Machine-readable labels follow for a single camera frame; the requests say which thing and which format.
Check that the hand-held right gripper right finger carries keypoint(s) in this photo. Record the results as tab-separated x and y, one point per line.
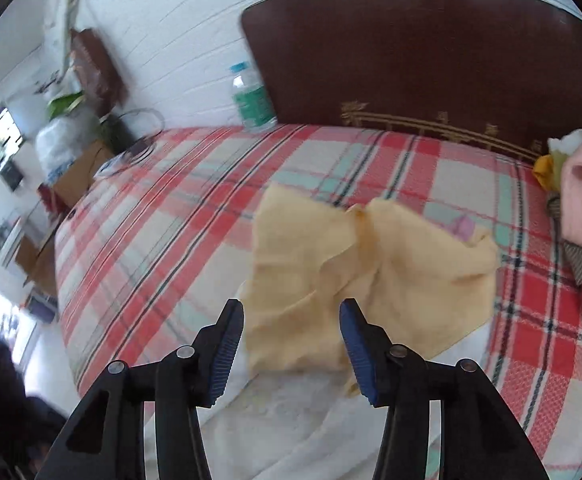
358	355

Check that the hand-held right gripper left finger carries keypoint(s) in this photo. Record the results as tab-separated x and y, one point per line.
224	355

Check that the yellow cloth garment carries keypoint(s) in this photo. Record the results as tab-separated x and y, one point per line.
316	280

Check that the white towel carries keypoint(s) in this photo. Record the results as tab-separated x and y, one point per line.
291	425

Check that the plaid bed sheet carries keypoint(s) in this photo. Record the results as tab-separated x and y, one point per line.
171	240

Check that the dark chair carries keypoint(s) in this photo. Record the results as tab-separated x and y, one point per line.
6	410

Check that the cardboard box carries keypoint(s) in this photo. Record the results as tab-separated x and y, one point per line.
78	172

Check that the striped brown cloth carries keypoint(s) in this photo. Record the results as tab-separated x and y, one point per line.
578	255

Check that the green label plastic bottle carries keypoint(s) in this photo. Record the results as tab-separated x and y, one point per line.
252	97

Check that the yellow plush toy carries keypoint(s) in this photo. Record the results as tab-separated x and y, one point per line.
546	167

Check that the white plastic bag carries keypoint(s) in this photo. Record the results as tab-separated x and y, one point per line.
61	142

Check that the green leaf plant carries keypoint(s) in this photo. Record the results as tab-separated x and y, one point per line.
66	102

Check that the dark wooden headboard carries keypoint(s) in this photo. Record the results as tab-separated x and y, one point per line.
421	55

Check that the brown paper bag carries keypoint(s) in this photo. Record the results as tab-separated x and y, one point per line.
96	67

